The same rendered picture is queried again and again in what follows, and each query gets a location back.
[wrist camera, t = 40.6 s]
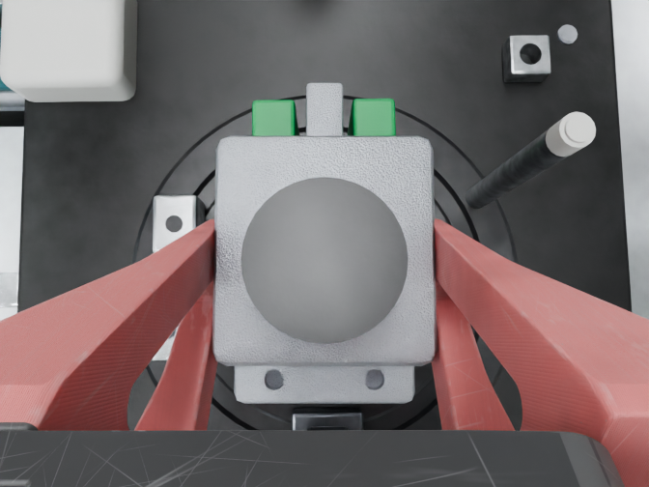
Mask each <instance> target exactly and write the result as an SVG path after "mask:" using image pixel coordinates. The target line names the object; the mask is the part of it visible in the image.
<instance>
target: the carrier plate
mask: <svg viewBox="0 0 649 487"><path fill-rule="evenodd" d="M136 1H137V53H136V90H135V94H134V96H133V97H132V98H131V99H130V100H124V101H56V102H32V101H28V100H27V99H25V105H24V132H23V158H22V184H21V211H20V237H19V263H18V289H17V313H19V312H21V311H23V310H26V309H28V308H31V307H33V306H35V305H38V304H40V303H42V302H45V301H48V300H51V299H53V298H55V297H58V296H60V295H62V294H65V293H66V292H69V291H71V290H73V289H76V288H78V287H80V286H83V285H85V284H87V283H90V282H92V281H94V280H97V279H99V278H101V277H104V276H106V275H108V274H111V273H113V272H116V271H118V270H121V269H123V268H125V267H128V266H130V265H131V261H132V255H133V249H134V246H135V242H136V239H137V235H138V231H139V228H140V225H141V223H142V220H143V217H144V215H145V212H146V211H147V209H148V207H149V205H150V203H151V201H152V199H153V197H154V195H155V192H156V191H157V189H158V188H159V186H160V184H161V183H162V181H163V180H164V178H165V177H166V175H167V174H168V173H169V172H170V170H171V169H172V168H173V166H174V165H175V164H176V163H177V161H178V160H179V159H180V158H181V157H182V156H183V155H184V154H185V153H186V152H187V151H188V150H189V149H190V148H191V147H192V146H193V145H194V144H195V143H196V142H198V141H199V140H200V139H201V138H202V137H203V136H205V135H206V134H208V133H209V132H210V131H212V130H213V129H215V128H216V127H218V126H219V125H221V124H223V123H224V122H226V121H228V120H229V119H231V118H233V117H235V116H237V115H239V114H241V113H242V112H244V111H246V110H248V109H251V108H252V103H253V101H254V100H282V99H285V98H291V97H297V96H304V95H306V86H307V84H309V83H341V84H342V86H343V95H345V96H352V97H360V98H364V99H393V100H394V101H395V107H396V108H399V109H401V110H403V111H405V112H408V113H409V114H411V115H413V116H415V117H417V118H418V119H420V120H422V121H424V122H426V123H427V124H429V125H430V126H432V127H433V128H435V129H437V130H438V131H440V132H441V133H442V134H444V135H445V136H446V137H447V138H448V139H450V140H451V141H452V142H453V143H454V144H456V145H457V146H458V147H459V148H460V149H461V150H462V151H463V152H464V153H465V154H466V155H467V156H468V157H469V158H470V159H471V161H472V162H473V163H474V164H475V166H476V167H477V168H478V169H479V171H480V172H481V173H482V174H483V176H484V177H487V176H488V175H489V174H491V173H492V172H493V171H494V170H495V169H496V168H497V167H499V166H500V165H501V164H503V163H504V162H505V161H507V160H508V159H509V158H511V157H512V156H513V155H515V154H516V153H517V152H519V151H520V150H521V149H523V148H524V147H525V146H527V145H528V144H529V143H531V142H532V141H533V140H535V139H536V138H537V137H538V136H540V135H541V134H542V133H544V132H545V131H546V130H548V129H549V128H551V127H552V126H553V125H555V124H556V123H557V122H558V121H560V120H561V119H562V118H564V117H565V116H567V115H568V114H570V113H573V112H580V113H584V114H586V115H587V116H589V117H590V118H591V119H592V121H593V122H594V124H595V128H596V133H595V137H594V139H593V140H592V142H591V143H589V144H588V145H587V146H585V147H583V148H582V149H580V150H578V151H577V152H575V153H573V154H571V155H570V156H568V157H566V158H564V159H562V160H561V161H559V162H558V163H556V164H555V165H553V166H551V167H550V168H548V169H546V170H545V171H543V172H541V173H540V174H538V175H536V176H534V177H533V178H531V179H529V180H528V181H526V182H524V183H523V184H521V185H519V186H517V187H515V188H513V189H512V190H510V191H508V192H507V193H505V194H503V195H501V196H500V197H498V198H497V200H498V201H499V203H500V205H501V207H502V209H503V212H504V213H505V216H506V218H507V221H508V223H509V226H510V229H511V233H512V236H513V239H514V243H515V248H516V252H517V257H518V262H519V265H521V266H523V267H525V268H528V269H530V270H532V271H535V272H537V273H540V274H542V275H545V276H547V277H549V278H552V279H554V280H556V281H559V282H561V283H563V284H566V285H568V286H571V287H573V288H575V289H578V290H580V291H582V292H584V293H586V294H588V295H591V296H593V297H596V298H598V299H600V300H603V301H606V302H609V303H611V304H614V305H616V306H618V307H621V308H623V309H625V310H628V311H630V312H632V299H631V284H630V270H629V255H628V240H627V225H626V211H625V196H624V182H623V167H622V153H621V138H620V124H619V109H618V95H617V79H616V65H615V50H614V36H613V21H612V7H611V0H136ZM545 35H547V36H549V39H550V75H549V76H548V77H547V78H546V79H545V80H544V81H542V82H510V83H506V82H504V78H503V57H502V47H503V45H504V43H505V42H506V41H507V39H508V38H509V37H510V36H545ZM494 391H495V393H496V395H497V397H498V399H499V401H500V403H501V405H502V407H503V409H504V410H505V412H506V414H507V415H508V417H509V419H510V421H511V423H512V425H513V427H514V428H515V430H516V431H520V430H521V427H522V400H521V395H520V392H519V389H518V386H517V384H516V383H515V381H514V380H513V379H512V377H511V376H510V375H509V373H508V372H507V371H506V369H505V368H503V371H502V373H501V375H500V377H499V379H498V381H497V383H496V384H495V386H494Z"/></svg>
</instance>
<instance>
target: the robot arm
mask: <svg viewBox="0 0 649 487"><path fill-rule="evenodd" d="M435 266H436V304H437V352H436V355H435V357H434V360H433V361H432V368H433V374H434V380H435V386H436V392H437V403H438V409H439V415H440V421H441V427H442V430H207V428H208V422H209V415H210V409H211V403H212V393H213V387H214V380H215V374H216V368H217V361H216V360H215V357H214V355H213V352H212V303H213V269H214V219H210V220H208V221H206V222H205V223H203V224H201V225H200V226H198V227H196V228H195V229H193V230H191V231H190V232H188V233H186V234H185V235H183V236H181V237H180V238H178V239H176V240H175V241H173V242H171V243H170V244H168V245H166V246H165V247H163V248H162V249H160V250H158V251H157V252H155V253H153V254H152V255H150V256H148V257H146V258H145V259H143V260H141V261H139V262H137V263H134V264H132V265H130V266H128V267H125V268H123V269H121V270H118V271H116V272H113V273H111V274H108V275H106V276H104V277H101V278H99V279H97V280H94V281H92V282H90V283H87V284H85V285H83V286H80V287H78V288H76V289H73V290H71V291H69V292H66V293H65V294H62V295H60V296H58V297H55V298H53V299H51V300H48V301H45V302H42V303H40V304H38V305H35V306H33V307H31V308H28V309H26V310H23V311H21V312H19V313H16V314H15V315H13V316H10V317H8V318H6V319H3V320H1V321H0V487H649V320H648V319H646V318H643V317H641V316H639V315H636V314H634V313H632V312H630V311H628V310H625V309H623V308H621V307H618V306H616V305H614V304H611V303H609V302H606V301H603V300H600V299H598V298H596V297H593V296H591V295H588V294H586V293H584V292H582V291H580V290H578V289H575V288H573V287H571V286H568V285H566V284H563V283H561V282H559V281H556V280H554V279H552V278H549V277H547V276H545V275H542V274H540V273H537V272H535V271H532V270H530V269H528V268H525V267H523V266H521V265H518V264H516V263H514V262H512V261H510V260H508V259H506V258H504V257H502V256H500V255H499V254H497V253H495V252H494V251H492V250H490V249H489V248H487V247H485V246H484V245H482V244H480V243H478V242H477V241H475V240H474V239H472V238H471V237H469V236H467V235H466V234H464V233H462V232H460V231H459V230H457V229H455V228H454V227H452V226H450V225H449V224H447V223H445V222H444V221H442V220H440V219H435ZM471 326H473V328H474V329H475V330H476V332H477V333H478V334H479V335H480V337H481V338H482V339H483V341H484V342H485V343H486V345H487V346H488V347H489V348H490V350H491V351H492V352H493V354H494V355H495V357H496V358H497V359H498V360H499V362H500V363H501V364H502V366H503V367H504V368H505V369H506V371H507V372H508V373H509V375H510V376H511V377H512V379H513V380H514V381H515V383H516V384H517V386H518V389H519V392H520V395H521V400H522V427H521V430H520V431H516V430H515V428H514V427H513V425H512V423H511V421H510V419H509V417H508V415H507V414H506V412H505V410H504V409H503V407H502V405H501V403H500V401H499V399H498V397H497V395H496V393H495V391H494V388H493V386H492V384H491V382H490V380H489V377H488V375H487V373H486V370H485V367H484V364H483V361H482V359H481V356H480V353H479V350H478V347H477V344H476V341H475V338H474V335H473V332H472V328H471ZM176 327H178V329H177V332H176V335H175V338H174V342H173V345H172V348H171V351H170V354H169V357H168V359H167V362H166V365H165V368H164V371H163V373H162V376H161V378H160V380H159V383H158V385H157V387H156V389H155V392H154V394H153V396H152V398H151V400H150V401H149V403H148V405H147V407H146V409H145V411H144V413H143V414H142V416H141V418H140V419H139V421H138V423H137V425H136V427H135V429H134V431H129V429H128V426H127V404H128V399H129V395H130V391H131V388H132V386H133V384H134V382H135V381H136V380H137V378H138V377H139V376H140V375H141V373H142V372H143V371H144V369H145V368H146V367H147V365H148V364H149V363H150V362H151V360H152V359H153V358H154V356H155V355H156V353H157V352H158V351H159V349H160V348H161V347H162V346H163V344H164V343H165V342H166V340H167V339H168V338H169V336H170V335H171V334H172V333H173V331H174V330H175V329H176Z"/></svg>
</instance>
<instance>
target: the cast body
mask: <svg viewBox="0 0 649 487"><path fill-rule="evenodd" d="M212 352H213V355H214V357H215V360H216V361H217V362H220V363H222V364H224V365H227V366H235V384H234V394H235V396H236V398H237V400H238V401H240V402H241V403H244V404H405V403H408V402H409V401H411V400H412V398H413V395H414V366H423V365H425V364H427V363H430V362H432V361H433V360H434V357H435V355H436V352H437V304H436V266H435V201H434V151H433V148H432V146H431V144H430V142H429V140H428V139H426V138H423V137H420V136H343V86H342V84H341V83H309V84H307V86H306V136H229V137H226V138H223V139H221V140H220V142H219V144H218V146H217V149H216V162H215V209H214V269H213V303H212Z"/></svg>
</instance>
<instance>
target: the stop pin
mask: <svg viewBox="0 0 649 487"><path fill-rule="evenodd" d="M17 289H18V272H0V308H7V307H17Z"/></svg>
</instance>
